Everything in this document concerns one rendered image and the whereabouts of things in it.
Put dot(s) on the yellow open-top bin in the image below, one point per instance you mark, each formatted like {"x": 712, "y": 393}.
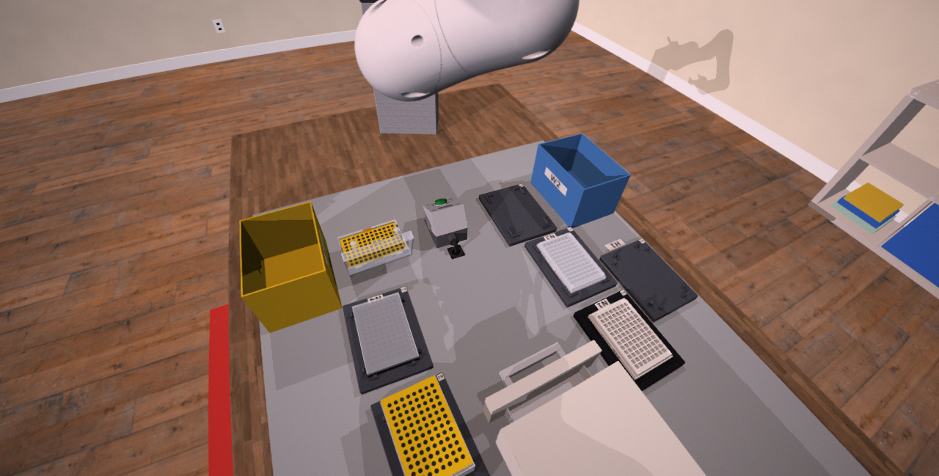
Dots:
{"x": 282, "y": 247}

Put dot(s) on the blue open-top bin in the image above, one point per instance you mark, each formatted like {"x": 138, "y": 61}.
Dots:
{"x": 564, "y": 171}

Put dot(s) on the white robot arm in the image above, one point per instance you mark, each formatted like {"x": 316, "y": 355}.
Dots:
{"x": 409, "y": 50}

